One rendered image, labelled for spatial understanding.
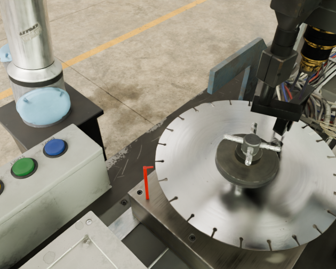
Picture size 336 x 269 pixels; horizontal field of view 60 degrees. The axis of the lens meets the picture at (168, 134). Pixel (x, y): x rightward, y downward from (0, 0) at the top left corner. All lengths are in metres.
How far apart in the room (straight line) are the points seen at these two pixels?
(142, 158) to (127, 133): 1.11
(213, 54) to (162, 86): 0.63
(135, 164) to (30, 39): 0.38
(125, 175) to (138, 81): 1.60
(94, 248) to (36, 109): 0.36
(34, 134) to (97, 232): 0.48
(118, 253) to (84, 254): 0.05
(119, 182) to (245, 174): 0.35
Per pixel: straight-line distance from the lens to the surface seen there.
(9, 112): 1.03
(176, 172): 0.51
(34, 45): 0.67
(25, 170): 0.63
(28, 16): 0.65
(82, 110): 0.96
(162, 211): 0.59
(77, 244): 0.53
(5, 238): 0.64
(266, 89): 0.52
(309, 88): 0.70
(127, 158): 0.80
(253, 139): 0.51
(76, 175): 0.63
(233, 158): 0.53
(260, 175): 0.52
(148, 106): 2.07
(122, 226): 0.68
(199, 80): 2.31
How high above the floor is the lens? 1.37
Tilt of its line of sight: 47 degrees down
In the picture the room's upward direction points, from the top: straight up
